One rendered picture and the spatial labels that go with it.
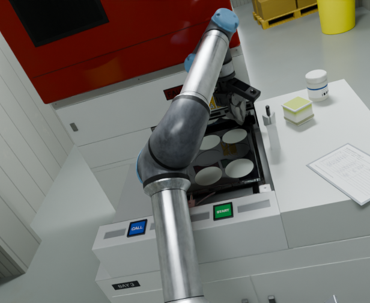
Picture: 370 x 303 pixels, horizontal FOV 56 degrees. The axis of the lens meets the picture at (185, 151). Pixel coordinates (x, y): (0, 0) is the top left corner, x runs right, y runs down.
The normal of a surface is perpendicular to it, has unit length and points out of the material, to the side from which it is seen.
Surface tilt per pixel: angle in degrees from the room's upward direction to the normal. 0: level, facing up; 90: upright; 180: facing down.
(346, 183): 0
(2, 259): 90
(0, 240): 90
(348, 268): 90
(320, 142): 0
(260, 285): 90
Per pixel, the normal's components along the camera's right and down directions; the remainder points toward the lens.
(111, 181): -0.05, 0.57
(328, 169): -0.32, -0.79
